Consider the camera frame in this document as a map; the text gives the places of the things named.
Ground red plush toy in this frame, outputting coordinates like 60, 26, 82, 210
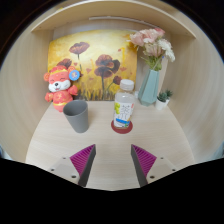
44, 65, 79, 112

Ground red round coaster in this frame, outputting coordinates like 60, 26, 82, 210
111, 120, 133, 134

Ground small potted succulent behind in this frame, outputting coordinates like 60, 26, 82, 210
165, 89, 173, 104

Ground poppy flower painting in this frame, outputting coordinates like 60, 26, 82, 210
48, 30, 137, 101

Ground wooden shelf unit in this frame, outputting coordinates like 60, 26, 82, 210
0, 0, 224, 190

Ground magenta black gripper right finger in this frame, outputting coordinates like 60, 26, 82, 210
131, 144, 157, 187

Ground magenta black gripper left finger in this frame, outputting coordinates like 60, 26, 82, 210
70, 144, 96, 187

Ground teal geometric vase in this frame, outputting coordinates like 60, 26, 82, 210
138, 70, 159, 106

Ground white light strip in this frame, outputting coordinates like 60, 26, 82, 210
89, 16, 158, 28

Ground small potted succulent white pot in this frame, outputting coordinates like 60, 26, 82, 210
155, 92, 167, 110

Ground grey plastic cup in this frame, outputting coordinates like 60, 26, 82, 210
63, 100, 89, 133

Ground clear plastic water bottle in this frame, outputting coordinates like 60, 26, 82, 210
113, 79, 135, 128

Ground pink white flower bouquet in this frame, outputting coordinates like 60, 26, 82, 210
129, 28, 175, 71

